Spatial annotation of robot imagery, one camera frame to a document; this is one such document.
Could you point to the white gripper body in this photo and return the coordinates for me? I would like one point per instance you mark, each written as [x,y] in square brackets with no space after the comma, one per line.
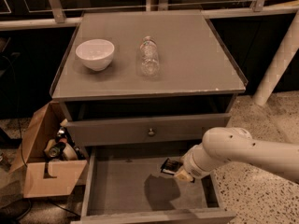
[193,168]

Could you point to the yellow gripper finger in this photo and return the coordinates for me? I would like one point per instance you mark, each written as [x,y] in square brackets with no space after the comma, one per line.
[182,175]

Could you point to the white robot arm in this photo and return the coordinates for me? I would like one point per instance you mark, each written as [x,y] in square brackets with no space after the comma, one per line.
[222,145]

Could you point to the grey top drawer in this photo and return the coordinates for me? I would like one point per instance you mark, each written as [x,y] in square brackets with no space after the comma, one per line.
[105,132]

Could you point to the round metal drawer knob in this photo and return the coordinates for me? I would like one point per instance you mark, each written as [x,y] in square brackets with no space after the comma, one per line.
[151,132]

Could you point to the grey open middle drawer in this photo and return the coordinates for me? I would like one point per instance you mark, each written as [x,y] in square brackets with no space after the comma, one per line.
[125,185]

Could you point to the grey drawer cabinet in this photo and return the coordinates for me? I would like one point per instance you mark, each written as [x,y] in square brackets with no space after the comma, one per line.
[197,75]

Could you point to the clear plastic water bottle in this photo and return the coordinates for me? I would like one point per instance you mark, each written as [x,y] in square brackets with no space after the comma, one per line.
[150,65]

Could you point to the white cup in box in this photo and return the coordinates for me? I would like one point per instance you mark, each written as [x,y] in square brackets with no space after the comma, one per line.
[69,153]

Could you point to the dark can in box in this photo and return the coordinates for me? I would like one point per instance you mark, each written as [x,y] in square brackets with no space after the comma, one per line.
[57,150]

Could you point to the cardboard box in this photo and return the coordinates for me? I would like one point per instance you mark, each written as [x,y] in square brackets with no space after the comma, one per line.
[42,178]

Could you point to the white ceramic bowl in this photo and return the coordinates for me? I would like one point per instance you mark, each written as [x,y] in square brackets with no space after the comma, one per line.
[96,54]

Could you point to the metal railing frame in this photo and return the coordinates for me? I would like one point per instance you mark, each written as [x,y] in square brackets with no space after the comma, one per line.
[23,14]

